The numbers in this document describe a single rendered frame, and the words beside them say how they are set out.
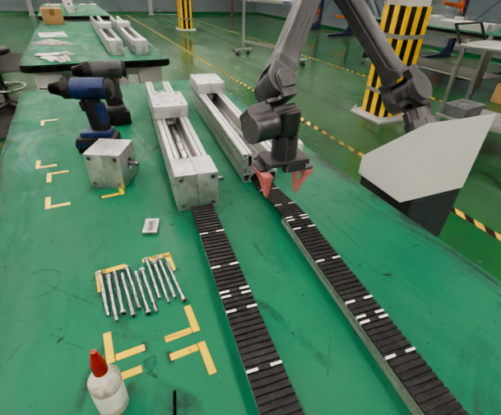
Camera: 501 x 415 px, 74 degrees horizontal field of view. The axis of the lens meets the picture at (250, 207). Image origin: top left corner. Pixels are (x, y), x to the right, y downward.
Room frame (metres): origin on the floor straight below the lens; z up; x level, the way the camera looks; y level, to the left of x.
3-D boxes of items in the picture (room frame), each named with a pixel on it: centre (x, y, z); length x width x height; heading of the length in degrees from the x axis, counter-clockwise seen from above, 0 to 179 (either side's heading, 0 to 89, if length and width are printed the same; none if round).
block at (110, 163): (0.79, 0.36, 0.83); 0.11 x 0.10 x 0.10; 89
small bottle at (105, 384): (0.21, 0.17, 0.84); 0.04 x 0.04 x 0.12
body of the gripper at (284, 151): (0.67, -0.07, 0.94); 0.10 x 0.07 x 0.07; 113
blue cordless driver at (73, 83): (0.96, 0.51, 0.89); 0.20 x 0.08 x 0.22; 99
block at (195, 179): (0.71, 0.13, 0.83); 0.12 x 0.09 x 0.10; 110
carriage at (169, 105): (1.12, 0.29, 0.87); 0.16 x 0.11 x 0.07; 20
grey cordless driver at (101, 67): (1.19, 0.55, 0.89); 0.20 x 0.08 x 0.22; 116
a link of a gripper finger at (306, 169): (0.68, -0.09, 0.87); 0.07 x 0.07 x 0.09; 23
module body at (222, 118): (1.18, 0.11, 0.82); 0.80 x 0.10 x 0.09; 20
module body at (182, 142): (1.12, 0.29, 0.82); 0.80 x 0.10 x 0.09; 20
